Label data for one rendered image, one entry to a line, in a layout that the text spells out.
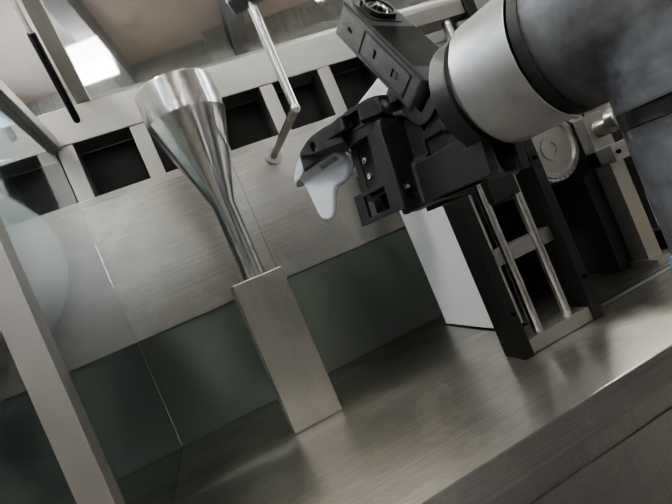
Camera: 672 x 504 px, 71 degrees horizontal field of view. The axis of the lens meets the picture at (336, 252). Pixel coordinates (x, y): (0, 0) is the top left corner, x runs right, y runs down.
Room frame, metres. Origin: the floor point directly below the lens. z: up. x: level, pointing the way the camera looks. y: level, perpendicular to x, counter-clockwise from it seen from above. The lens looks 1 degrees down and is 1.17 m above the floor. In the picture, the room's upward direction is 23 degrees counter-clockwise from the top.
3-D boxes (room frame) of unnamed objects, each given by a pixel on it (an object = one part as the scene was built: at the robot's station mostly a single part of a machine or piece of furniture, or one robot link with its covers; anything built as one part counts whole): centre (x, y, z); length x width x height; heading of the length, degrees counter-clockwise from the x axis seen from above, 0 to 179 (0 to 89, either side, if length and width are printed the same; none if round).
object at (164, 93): (0.84, 0.15, 1.50); 0.14 x 0.14 x 0.06
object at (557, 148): (1.02, -0.42, 1.18); 0.26 x 0.12 x 0.12; 16
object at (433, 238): (0.99, -0.21, 1.17); 0.34 x 0.05 x 0.54; 16
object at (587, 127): (0.88, -0.55, 1.05); 0.06 x 0.05 x 0.31; 16
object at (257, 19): (0.82, -0.03, 1.51); 0.02 x 0.02 x 0.20
